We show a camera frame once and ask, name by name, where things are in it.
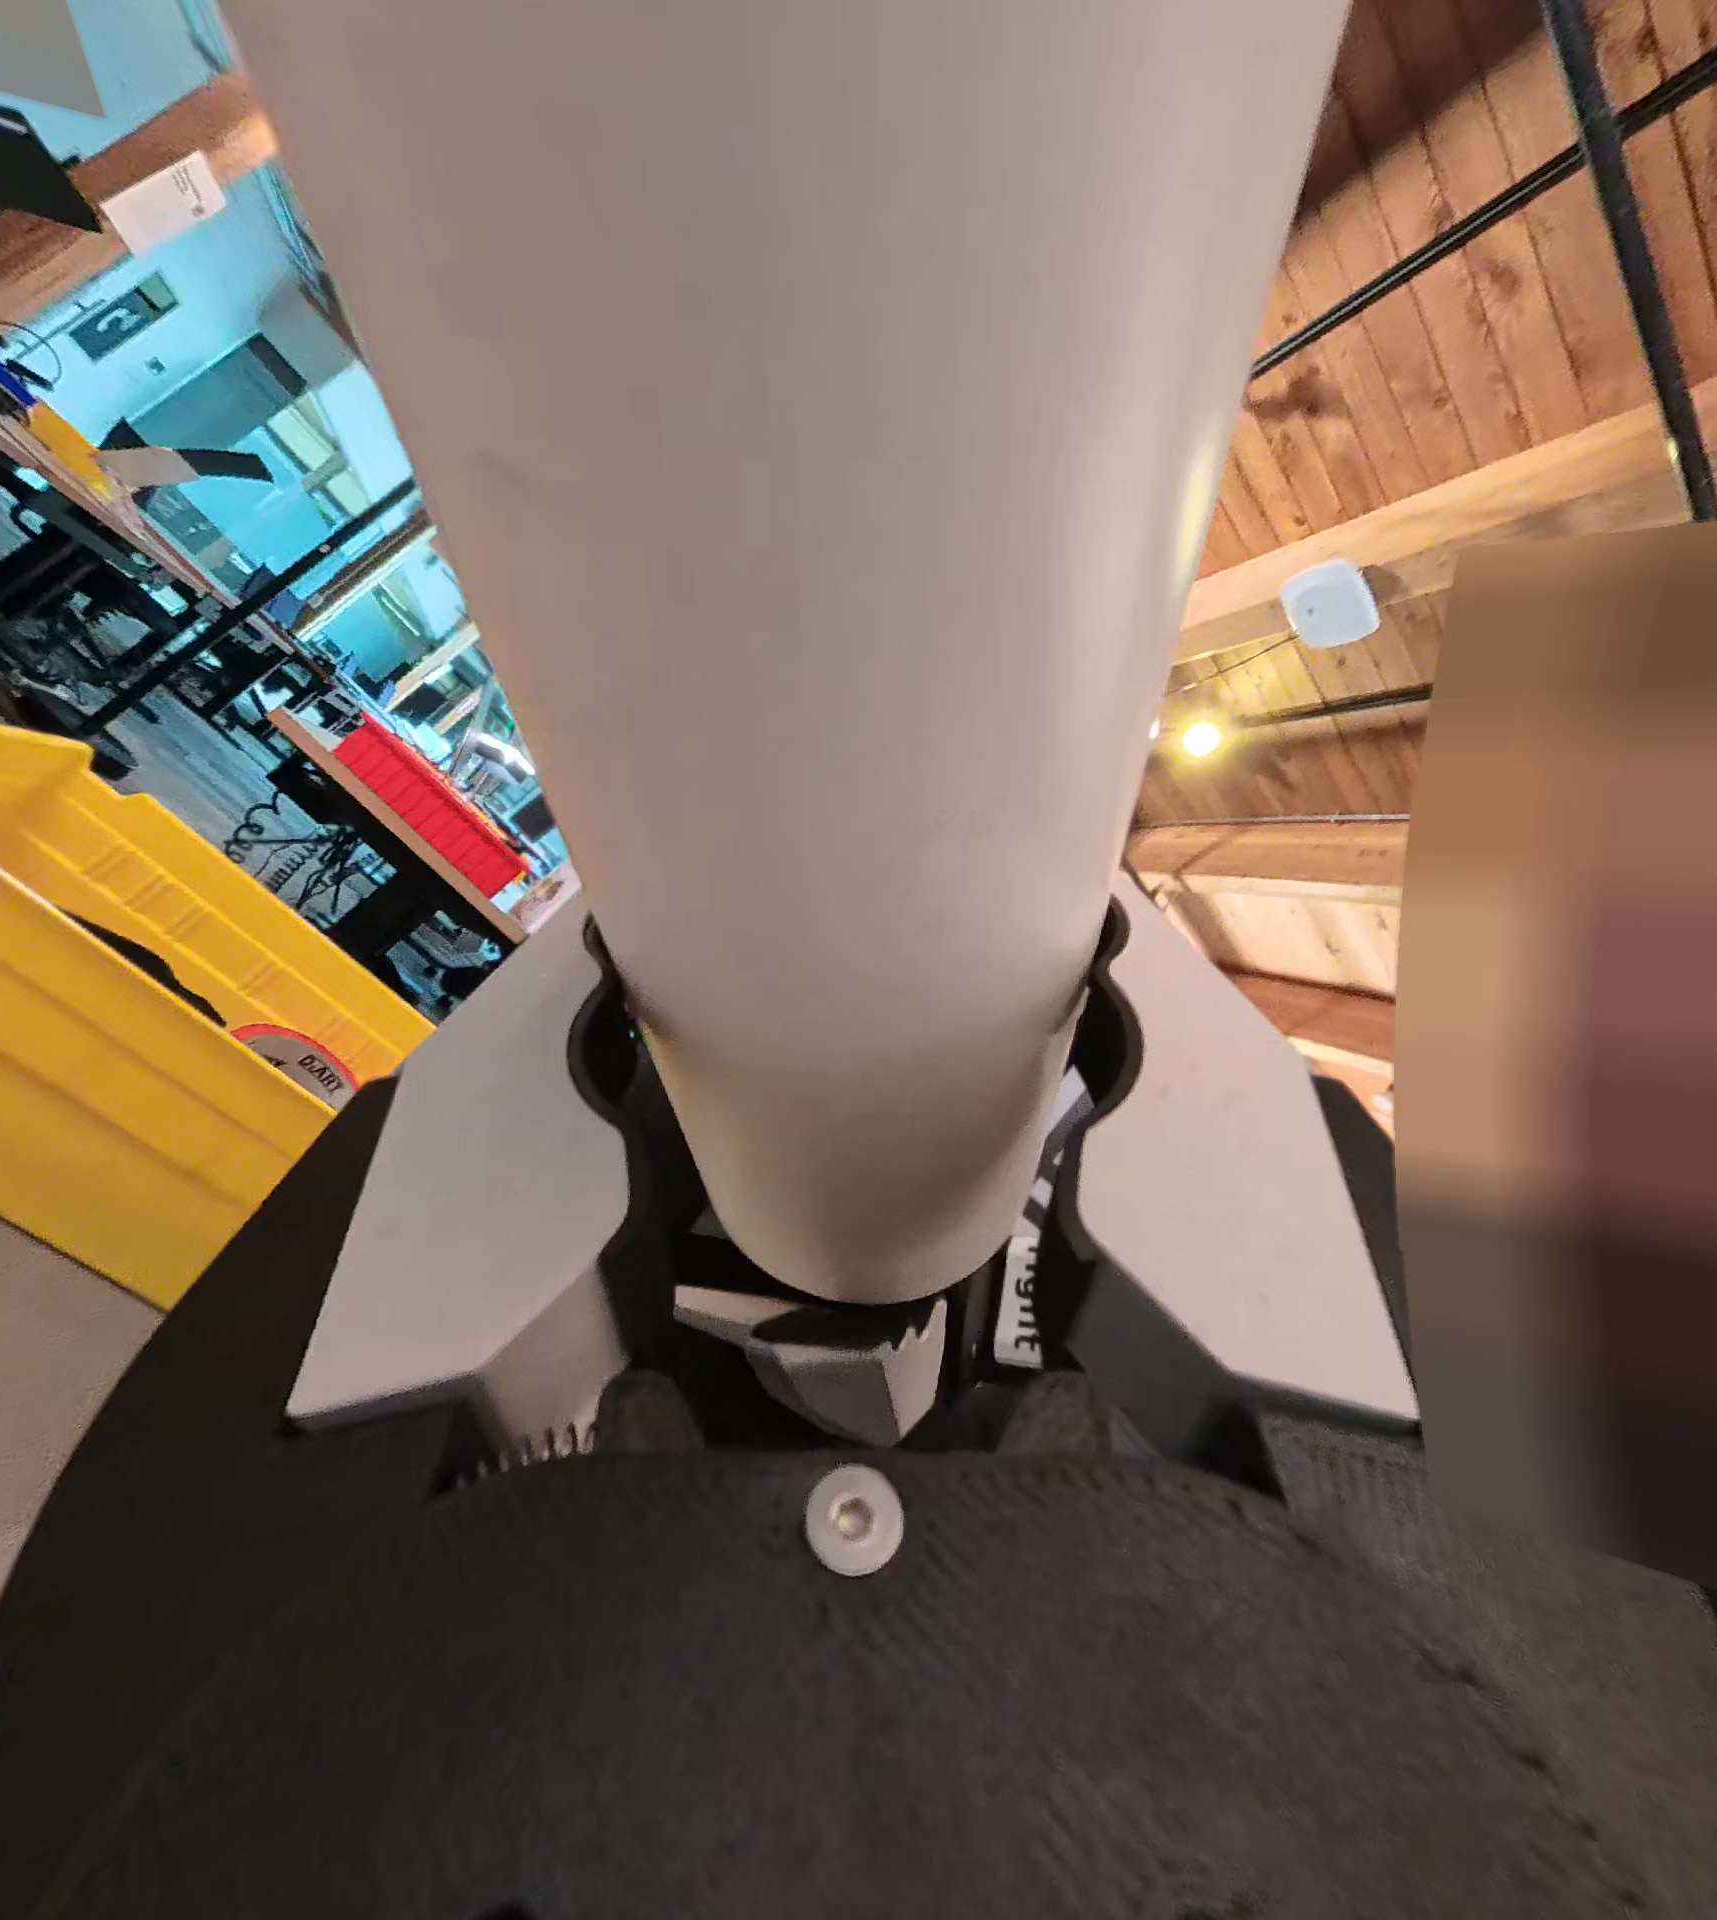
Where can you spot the long wooden desk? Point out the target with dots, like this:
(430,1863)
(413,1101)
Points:
(78,497)

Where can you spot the round ceiling spotlight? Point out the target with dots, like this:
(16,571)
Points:
(1197,737)

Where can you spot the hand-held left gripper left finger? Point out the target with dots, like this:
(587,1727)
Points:
(455,1231)

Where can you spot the red plastic bin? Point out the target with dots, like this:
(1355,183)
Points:
(439,804)

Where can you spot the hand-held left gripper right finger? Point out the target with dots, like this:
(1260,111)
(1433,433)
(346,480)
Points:
(1249,1231)

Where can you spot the yellow plastic bin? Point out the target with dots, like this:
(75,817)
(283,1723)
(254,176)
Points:
(49,1021)

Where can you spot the white ceiling sensor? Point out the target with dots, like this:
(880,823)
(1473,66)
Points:
(1333,601)

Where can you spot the white roll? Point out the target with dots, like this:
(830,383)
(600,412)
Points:
(799,541)

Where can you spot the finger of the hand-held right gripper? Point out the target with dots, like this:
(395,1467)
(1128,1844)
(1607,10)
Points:
(845,1366)

